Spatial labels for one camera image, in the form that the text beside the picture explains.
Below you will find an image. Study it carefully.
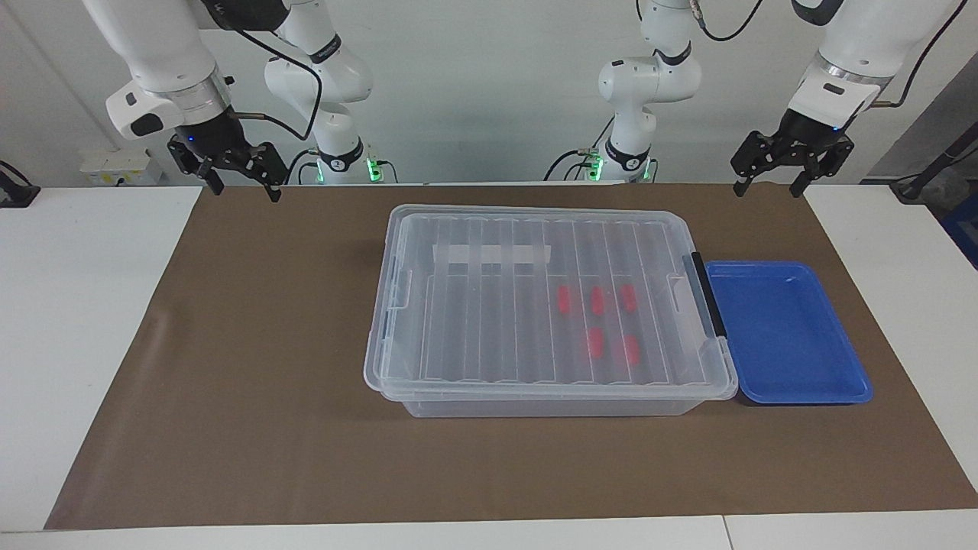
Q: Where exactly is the blue plastic tray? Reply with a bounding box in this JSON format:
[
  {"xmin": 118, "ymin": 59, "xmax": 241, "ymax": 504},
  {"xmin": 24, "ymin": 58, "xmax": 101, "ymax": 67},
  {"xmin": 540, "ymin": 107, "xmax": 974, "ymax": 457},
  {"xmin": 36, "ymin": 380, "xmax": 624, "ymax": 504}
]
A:
[{"xmin": 703, "ymin": 260, "xmax": 873, "ymax": 406}]

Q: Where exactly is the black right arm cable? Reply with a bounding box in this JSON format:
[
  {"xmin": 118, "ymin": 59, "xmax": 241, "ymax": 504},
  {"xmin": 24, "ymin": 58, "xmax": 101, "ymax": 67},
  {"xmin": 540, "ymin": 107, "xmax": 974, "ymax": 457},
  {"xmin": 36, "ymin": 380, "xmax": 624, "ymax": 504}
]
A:
[{"xmin": 202, "ymin": 0, "xmax": 325, "ymax": 142}]

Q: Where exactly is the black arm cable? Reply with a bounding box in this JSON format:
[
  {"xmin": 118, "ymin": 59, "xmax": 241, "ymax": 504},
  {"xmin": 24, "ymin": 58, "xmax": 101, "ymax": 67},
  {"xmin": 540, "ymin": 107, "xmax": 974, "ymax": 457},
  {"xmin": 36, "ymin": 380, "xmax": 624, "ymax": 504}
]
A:
[
  {"xmin": 691, "ymin": 0, "xmax": 967, "ymax": 108},
  {"xmin": 202, "ymin": 0, "xmax": 325, "ymax": 142}
]

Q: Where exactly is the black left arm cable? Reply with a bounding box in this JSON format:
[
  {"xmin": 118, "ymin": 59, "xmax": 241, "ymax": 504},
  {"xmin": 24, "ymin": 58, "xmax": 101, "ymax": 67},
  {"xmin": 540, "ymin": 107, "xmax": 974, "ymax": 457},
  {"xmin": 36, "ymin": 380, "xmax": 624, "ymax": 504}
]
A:
[{"xmin": 691, "ymin": 0, "xmax": 967, "ymax": 108}]

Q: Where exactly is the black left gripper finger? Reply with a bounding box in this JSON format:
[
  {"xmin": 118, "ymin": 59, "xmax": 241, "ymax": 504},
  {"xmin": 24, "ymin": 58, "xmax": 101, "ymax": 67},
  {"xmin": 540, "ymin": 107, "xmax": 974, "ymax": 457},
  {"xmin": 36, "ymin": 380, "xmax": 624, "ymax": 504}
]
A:
[
  {"xmin": 731, "ymin": 131, "xmax": 782, "ymax": 196},
  {"xmin": 791, "ymin": 141, "xmax": 855, "ymax": 198}
]

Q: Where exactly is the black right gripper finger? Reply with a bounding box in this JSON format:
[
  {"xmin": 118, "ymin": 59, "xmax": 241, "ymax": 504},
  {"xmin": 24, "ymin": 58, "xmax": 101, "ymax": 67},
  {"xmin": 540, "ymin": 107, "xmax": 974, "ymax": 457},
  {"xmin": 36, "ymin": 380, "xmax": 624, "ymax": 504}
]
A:
[
  {"xmin": 229, "ymin": 143, "xmax": 288, "ymax": 202},
  {"xmin": 168, "ymin": 137, "xmax": 225, "ymax": 196}
]

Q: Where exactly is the black base cable bundle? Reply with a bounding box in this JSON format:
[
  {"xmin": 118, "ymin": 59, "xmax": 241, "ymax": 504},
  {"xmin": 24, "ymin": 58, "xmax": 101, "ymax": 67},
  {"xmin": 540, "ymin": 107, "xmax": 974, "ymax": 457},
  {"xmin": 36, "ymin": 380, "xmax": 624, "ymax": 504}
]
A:
[
  {"xmin": 544, "ymin": 145, "xmax": 658, "ymax": 183},
  {"xmin": 284, "ymin": 145, "xmax": 398, "ymax": 186}
]

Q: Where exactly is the blue crate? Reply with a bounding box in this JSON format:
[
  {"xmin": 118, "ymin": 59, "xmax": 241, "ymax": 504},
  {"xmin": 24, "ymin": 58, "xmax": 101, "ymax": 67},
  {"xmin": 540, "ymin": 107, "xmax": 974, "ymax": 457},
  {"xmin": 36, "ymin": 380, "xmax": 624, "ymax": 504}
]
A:
[{"xmin": 941, "ymin": 191, "xmax": 978, "ymax": 270}]

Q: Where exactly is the white wall power outlet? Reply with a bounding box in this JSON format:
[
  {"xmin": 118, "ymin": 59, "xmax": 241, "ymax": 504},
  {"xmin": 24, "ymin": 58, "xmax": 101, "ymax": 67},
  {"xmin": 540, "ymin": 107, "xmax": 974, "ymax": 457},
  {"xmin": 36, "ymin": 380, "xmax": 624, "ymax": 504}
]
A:
[{"xmin": 80, "ymin": 149, "xmax": 163, "ymax": 186}]

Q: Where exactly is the black stand pole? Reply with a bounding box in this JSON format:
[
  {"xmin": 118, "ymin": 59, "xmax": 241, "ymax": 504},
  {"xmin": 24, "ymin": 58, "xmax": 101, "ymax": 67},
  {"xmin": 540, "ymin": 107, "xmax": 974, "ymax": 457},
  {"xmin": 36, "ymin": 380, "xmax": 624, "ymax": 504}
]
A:
[{"xmin": 890, "ymin": 122, "xmax": 978, "ymax": 203}]

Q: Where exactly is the clear plastic storage box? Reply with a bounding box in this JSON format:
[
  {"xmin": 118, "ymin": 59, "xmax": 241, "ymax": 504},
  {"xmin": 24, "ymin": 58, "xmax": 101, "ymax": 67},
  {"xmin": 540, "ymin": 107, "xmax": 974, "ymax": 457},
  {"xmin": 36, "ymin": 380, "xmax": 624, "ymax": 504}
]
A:
[{"xmin": 374, "ymin": 206, "xmax": 736, "ymax": 418}]

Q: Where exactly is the clear ribbed plastic lid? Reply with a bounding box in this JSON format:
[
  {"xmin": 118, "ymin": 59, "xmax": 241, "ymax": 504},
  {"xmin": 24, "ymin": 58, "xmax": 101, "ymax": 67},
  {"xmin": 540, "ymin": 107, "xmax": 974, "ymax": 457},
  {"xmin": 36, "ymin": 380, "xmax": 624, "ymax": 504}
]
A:
[{"xmin": 364, "ymin": 204, "xmax": 738, "ymax": 402}]

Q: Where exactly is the black box latch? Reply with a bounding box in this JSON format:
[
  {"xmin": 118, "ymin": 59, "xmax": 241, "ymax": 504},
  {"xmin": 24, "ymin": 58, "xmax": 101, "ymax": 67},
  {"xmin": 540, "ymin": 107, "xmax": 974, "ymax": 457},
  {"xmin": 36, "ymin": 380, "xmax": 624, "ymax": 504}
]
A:
[{"xmin": 682, "ymin": 252, "xmax": 727, "ymax": 339}]

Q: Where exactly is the brown table mat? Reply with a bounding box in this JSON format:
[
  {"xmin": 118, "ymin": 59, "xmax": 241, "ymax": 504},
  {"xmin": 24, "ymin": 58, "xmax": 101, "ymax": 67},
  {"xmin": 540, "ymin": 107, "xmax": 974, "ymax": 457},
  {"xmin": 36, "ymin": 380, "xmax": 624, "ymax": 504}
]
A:
[{"xmin": 44, "ymin": 183, "xmax": 978, "ymax": 530}]

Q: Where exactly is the black clamp with cable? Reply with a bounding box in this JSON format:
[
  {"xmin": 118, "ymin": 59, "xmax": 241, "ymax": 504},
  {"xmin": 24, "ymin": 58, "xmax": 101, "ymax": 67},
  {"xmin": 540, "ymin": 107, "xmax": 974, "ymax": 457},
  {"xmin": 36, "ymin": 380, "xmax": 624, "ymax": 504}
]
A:
[{"xmin": 0, "ymin": 160, "xmax": 40, "ymax": 209}]

